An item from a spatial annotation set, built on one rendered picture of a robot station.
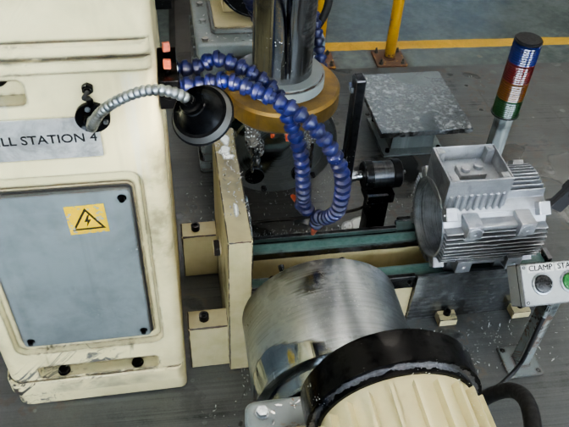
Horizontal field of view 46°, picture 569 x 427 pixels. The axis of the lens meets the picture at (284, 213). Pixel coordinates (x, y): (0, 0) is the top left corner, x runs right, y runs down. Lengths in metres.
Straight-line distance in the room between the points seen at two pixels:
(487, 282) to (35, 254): 0.85
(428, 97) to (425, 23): 2.45
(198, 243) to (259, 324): 0.43
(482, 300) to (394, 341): 0.79
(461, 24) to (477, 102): 2.27
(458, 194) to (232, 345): 0.49
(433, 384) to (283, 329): 0.33
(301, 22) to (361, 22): 3.23
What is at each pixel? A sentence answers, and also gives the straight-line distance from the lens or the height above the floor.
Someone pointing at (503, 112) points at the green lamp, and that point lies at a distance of 1.59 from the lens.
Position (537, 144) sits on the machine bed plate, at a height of 0.80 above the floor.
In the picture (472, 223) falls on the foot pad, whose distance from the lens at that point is 1.23.
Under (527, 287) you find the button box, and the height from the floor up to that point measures 1.06.
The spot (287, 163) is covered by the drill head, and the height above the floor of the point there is 1.00.
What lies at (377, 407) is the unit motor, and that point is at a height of 1.35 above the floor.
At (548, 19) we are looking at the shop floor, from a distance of 4.59.
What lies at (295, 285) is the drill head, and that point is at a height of 1.15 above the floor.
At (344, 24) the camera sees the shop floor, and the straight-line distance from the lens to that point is 4.13.
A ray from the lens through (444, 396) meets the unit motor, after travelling 0.64.
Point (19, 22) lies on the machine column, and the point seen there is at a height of 1.54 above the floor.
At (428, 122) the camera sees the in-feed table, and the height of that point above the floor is 0.92.
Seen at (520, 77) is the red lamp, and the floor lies 1.14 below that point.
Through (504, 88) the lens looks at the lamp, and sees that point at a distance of 1.56.
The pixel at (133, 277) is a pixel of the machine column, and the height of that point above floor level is 1.13.
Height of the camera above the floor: 1.89
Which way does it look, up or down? 43 degrees down
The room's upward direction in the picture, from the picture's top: 4 degrees clockwise
